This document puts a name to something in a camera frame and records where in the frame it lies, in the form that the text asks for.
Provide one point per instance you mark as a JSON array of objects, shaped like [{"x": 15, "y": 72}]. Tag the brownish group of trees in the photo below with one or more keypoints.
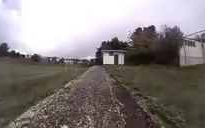
[{"x": 150, "y": 46}]

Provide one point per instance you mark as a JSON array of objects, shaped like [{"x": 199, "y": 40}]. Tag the dark group of trees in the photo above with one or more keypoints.
[{"x": 115, "y": 44}]

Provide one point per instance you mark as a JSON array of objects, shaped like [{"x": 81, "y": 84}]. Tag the small white hut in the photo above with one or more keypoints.
[{"x": 108, "y": 59}]

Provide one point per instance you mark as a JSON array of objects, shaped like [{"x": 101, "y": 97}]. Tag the distant low buildings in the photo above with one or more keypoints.
[{"x": 70, "y": 61}]

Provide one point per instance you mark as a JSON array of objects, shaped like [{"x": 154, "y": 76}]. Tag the robot's own part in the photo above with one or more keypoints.
[{"x": 65, "y": 126}]

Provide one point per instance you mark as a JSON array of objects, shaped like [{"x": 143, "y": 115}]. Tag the long white building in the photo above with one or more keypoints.
[{"x": 193, "y": 55}]

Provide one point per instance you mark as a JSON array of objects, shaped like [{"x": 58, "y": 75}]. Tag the row of distant trees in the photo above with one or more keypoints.
[{"x": 4, "y": 48}]

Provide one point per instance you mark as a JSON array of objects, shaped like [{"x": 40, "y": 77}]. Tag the grey gravel path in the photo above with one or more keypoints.
[{"x": 90, "y": 100}]

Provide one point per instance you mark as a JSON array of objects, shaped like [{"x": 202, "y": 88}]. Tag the green grass field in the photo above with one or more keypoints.
[
  {"x": 176, "y": 90},
  {"x": 23, "y": 83}
]

